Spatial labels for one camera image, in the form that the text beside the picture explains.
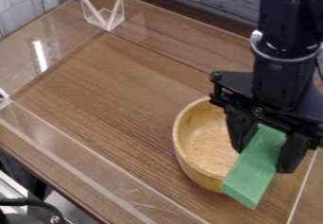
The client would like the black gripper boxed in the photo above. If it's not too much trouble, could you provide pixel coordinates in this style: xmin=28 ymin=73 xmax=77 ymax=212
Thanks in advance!
xmin=210 ymin=30 xmax=323 ymax=174

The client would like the green rectangular block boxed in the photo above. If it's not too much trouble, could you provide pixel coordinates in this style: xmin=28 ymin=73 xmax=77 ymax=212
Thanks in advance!
xmin=222 ymin=125 xmax=287 ymax=210

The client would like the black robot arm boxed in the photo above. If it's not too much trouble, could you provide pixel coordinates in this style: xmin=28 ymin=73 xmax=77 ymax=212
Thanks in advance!
xmin=210 ymin=0 xmax=323 ymax=173

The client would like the brown wooden bowl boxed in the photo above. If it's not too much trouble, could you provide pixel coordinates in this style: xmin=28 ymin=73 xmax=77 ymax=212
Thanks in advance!
xmin=172 ymin=97 xmax=239 ymax=193

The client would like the black metal stand base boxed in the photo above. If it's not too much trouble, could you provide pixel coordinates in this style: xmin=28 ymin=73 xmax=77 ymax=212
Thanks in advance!
xmin=28 ymin=202 xmax=65 ymax=224

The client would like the clear acrylic tray wall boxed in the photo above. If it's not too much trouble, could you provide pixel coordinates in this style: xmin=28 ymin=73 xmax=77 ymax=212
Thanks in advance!
xmin=0 ymin=0 xmax=311 ymax=224

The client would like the clear acrylic corner bracket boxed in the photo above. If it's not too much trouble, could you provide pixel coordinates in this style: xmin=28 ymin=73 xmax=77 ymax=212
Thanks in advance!
xmin=80 ymin=0 xmax=125 ymax=31

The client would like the black cable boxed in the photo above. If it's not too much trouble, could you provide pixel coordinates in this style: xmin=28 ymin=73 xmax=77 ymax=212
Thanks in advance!
xmin=0 ymin=198 xmax=64 ymax=224

